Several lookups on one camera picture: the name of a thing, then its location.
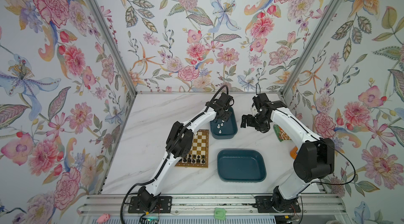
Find wooden chess board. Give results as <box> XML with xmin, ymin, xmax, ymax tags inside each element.
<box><xmin>176</xmin><ymin>129</ymin><xmax>209</xmax><ymax>168</ymax></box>

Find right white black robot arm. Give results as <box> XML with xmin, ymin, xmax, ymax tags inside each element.
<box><xmin>241</xmin><ymin>86</ymin><xmax>338</xmax><ymax>213</ymax></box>

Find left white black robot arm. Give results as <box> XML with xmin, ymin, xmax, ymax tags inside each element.
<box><xmin>120</xmin><ymin>85</ymin><xmax>234</xmax><ymax>224</ymax></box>

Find black chess pieces on board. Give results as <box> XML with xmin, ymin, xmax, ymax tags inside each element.
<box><xmin>181</xmin><ymin>154</ymin><xmax>207</xmax><ymax>165</ymax></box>

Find far teal plastic bin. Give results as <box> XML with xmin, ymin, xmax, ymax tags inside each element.
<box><xmin>209</xmin><ymin>107</ymin><xmax>238</xmax><ymax>140</ymax></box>

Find teal plastic bin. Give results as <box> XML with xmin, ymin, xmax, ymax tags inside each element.
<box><xmin>217</xmin><ymin>149</ymin><xmax>267</xmax><ymax>183</ymax></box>
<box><xmin>209</xmin><ymin>107</ymin><xmax>238</xmax><ymax>140</ymax></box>

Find green snack packet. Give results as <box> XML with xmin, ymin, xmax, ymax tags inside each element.
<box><xmin>273</xmin><ymin>125</ymin><xmax>291</xmax><ymax>142</ymax></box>

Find orange soda can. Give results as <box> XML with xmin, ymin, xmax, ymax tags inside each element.
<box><xmin>290</xmin><ymin>146</ymin><xmax>298</xmax><ymax>160</ymax></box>

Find near teal plastic bin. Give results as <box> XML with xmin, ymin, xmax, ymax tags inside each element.
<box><xmin>217</xmin><ymin>149</ymin><xmax>267</xmax><ymax>183</ymax></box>

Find green tape roll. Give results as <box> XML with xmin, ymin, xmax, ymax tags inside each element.
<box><xmin>214</xmin><ymin>208</ymin><xmax>227</xmax><ymax>221</ymax></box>

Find pink toy pig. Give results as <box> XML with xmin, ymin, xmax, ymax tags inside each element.
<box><xmin>96</xmin><ymin>213</ymin><xmax>110</xmax><ymax>224</ymax></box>

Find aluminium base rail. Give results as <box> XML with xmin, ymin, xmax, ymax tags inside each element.
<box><xmin>77</xmin><ymin>193</ymin><xmax>346</xmax><ymax>216</ymax></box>

